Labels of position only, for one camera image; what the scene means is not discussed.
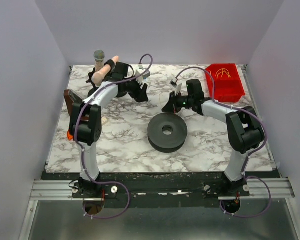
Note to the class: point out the pink wooden microphone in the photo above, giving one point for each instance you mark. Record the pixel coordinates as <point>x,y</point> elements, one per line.
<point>100,72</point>

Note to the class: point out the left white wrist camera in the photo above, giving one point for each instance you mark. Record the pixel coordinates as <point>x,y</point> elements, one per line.
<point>141,74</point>

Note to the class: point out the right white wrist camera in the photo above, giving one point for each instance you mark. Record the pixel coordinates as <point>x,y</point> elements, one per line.
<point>177,86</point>

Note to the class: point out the white toy brick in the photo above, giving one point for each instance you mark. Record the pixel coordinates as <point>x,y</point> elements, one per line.
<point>104,120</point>

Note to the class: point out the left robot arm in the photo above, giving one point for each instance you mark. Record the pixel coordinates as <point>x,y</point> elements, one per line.
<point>85,124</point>

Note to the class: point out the grey mesh microphone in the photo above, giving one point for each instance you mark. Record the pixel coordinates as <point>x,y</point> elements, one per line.
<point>99,57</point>

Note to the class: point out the red plastic bin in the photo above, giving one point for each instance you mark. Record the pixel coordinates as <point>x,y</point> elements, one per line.
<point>228,84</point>

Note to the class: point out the brown wooden metronome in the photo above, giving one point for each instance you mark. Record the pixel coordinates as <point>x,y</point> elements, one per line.
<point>70,97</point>

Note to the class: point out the black cable spool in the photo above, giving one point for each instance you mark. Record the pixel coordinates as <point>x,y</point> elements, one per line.
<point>167,132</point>

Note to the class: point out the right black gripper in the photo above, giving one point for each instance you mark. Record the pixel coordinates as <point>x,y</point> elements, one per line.
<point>176,102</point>

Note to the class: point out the aluminium frame rail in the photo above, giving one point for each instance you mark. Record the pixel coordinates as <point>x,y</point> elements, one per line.
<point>59,190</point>

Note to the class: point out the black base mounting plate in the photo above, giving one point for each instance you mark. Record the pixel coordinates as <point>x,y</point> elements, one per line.
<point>159,190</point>

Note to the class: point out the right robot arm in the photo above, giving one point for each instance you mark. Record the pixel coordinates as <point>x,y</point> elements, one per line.
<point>244,129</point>

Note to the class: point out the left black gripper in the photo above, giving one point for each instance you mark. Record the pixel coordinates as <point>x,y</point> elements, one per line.
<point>136,88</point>

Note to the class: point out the orange curved track piece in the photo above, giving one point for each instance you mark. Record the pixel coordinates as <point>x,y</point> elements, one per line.
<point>69,136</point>

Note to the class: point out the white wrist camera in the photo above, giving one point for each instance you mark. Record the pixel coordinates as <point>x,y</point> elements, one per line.
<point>177,86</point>
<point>141,74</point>

